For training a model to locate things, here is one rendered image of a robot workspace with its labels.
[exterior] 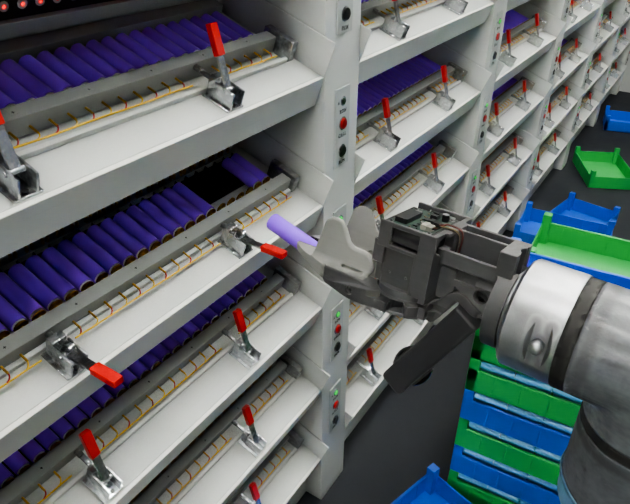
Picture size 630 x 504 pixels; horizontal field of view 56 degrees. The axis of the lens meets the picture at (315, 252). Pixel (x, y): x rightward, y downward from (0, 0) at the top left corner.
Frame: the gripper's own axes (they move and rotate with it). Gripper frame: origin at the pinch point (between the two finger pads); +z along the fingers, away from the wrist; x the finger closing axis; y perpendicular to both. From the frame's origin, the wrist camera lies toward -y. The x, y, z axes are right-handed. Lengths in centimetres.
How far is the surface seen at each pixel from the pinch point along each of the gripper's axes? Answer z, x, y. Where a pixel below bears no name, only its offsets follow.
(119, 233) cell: 26.0, 4.2, -5.6
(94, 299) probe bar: 19.3, 12.4, -8.8
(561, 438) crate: -22, -55, -46
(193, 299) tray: 15.6, 1.6, -11.4
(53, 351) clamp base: 16.8, 18.7, -11.3
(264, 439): 17, -16, -45
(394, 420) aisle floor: 17, -68, -73
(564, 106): 34, -223, -11
